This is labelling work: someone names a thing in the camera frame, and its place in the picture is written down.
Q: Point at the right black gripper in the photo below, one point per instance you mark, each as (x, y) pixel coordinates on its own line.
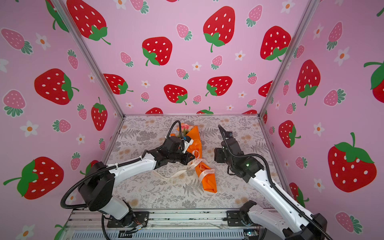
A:
(217, 153)

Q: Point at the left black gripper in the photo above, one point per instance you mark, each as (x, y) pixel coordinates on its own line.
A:
(187, 158)

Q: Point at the cream ribbon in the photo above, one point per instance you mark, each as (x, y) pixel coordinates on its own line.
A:
(193, 164)

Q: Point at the orange wrapping paper sheet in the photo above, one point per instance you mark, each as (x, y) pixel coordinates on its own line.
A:
(209, 182)

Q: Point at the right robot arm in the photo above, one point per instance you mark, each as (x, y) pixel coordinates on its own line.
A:
(293, 221)

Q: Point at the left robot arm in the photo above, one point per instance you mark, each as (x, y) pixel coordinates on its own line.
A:
(96, 188)

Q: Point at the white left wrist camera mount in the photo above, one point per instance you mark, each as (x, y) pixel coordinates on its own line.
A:
(188, 141)

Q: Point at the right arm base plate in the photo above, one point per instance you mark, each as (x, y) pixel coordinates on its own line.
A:
(236, 218)

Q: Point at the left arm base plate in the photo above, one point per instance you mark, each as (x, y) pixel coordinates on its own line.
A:
(132, 220)

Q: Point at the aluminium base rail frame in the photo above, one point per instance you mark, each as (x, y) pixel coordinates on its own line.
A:
(164, 224)

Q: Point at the right vertical aluminium post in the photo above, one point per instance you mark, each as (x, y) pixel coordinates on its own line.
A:
(300, 30)

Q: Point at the vertical aluminium post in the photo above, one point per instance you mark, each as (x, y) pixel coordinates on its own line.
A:
(300, 30)
(78, 38)

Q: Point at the left vertical aluminium post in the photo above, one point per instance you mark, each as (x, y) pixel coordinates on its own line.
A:
(78, 38)

